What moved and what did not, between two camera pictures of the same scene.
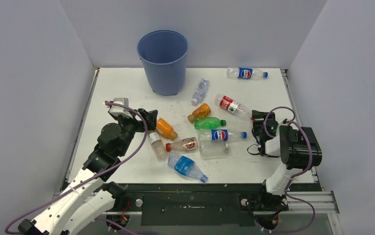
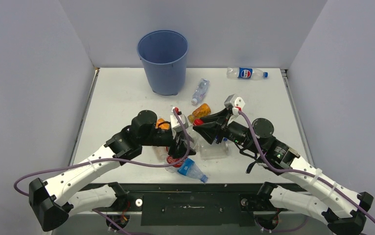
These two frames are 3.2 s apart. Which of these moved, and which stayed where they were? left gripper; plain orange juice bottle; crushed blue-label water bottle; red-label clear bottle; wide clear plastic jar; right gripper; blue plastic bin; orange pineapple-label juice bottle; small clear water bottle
Moved: red-label clear bottle; left gripper; right gripper
Stayed: orange pineapple-label juice bottle; small clear water bottle; crushed blue-label water bottle; wide clear plastic jar; blue plastic bin; plain orange juice bottle
